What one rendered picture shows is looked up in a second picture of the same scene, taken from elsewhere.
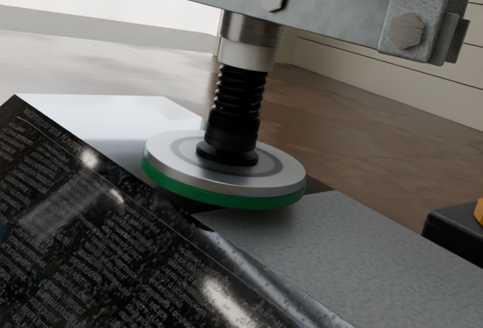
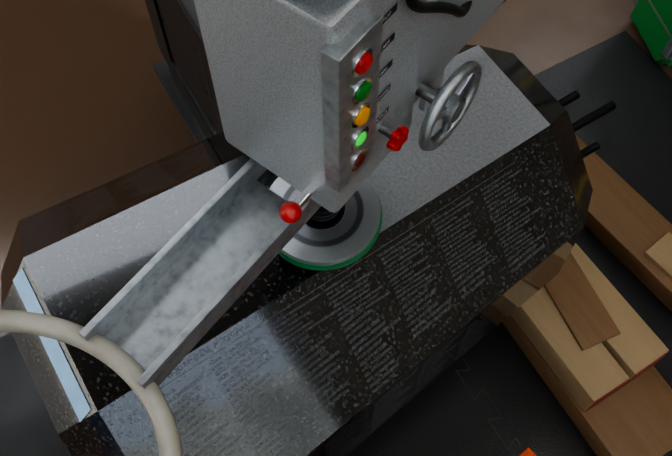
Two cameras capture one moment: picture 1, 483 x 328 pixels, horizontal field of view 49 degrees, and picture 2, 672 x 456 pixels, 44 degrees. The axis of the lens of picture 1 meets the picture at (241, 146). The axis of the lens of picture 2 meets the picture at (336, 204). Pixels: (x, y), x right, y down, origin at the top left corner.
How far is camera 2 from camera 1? 140 cm
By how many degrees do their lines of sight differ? 70
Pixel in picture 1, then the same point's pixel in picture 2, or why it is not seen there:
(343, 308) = (449, 180)
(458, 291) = (419, 114)
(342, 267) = (408, 168)
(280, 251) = (397, 198)
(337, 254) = (393, 166)
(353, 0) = not seen: hidden behind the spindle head
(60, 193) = (281, 343)
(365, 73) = not seen: outside the picture
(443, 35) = not seen: hidden behind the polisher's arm
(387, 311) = (448, 159)
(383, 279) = (416, 150)
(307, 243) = (383, 180)
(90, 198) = (303, 317)
